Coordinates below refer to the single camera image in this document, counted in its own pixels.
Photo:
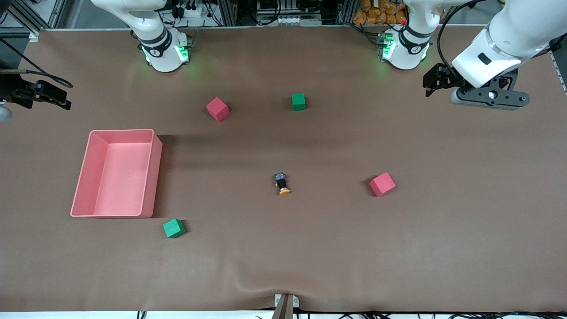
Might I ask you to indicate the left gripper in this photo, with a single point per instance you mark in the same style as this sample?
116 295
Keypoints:
444 78

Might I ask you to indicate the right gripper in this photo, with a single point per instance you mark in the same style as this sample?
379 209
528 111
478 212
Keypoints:
17 91

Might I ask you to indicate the orange push button switch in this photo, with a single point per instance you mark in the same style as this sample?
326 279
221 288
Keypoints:
281 182

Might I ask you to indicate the green-lit controller box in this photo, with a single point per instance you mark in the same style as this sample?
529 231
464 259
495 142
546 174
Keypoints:
384 44

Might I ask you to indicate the pile of orange items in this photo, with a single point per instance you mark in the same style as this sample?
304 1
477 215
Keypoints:
367 17

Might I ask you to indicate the pink plastic bin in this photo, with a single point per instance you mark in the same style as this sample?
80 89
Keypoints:
124 177

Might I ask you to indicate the pink foam cube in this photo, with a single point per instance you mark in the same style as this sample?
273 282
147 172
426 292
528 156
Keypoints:
382 184
217 109

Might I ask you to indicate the green foam cube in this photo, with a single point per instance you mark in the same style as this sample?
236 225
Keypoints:
298 102
173 228

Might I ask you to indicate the white connector strip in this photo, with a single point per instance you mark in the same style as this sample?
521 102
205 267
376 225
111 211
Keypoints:
292 20

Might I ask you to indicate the brown table cover cloth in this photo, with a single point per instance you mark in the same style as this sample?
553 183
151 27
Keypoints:
398 248

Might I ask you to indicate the white power strip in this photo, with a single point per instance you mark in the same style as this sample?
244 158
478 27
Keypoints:
190 11

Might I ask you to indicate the aluminium frame corner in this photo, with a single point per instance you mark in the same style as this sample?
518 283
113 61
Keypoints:
56 13

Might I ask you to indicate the aluminium frame post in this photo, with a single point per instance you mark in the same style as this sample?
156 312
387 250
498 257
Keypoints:
229 12

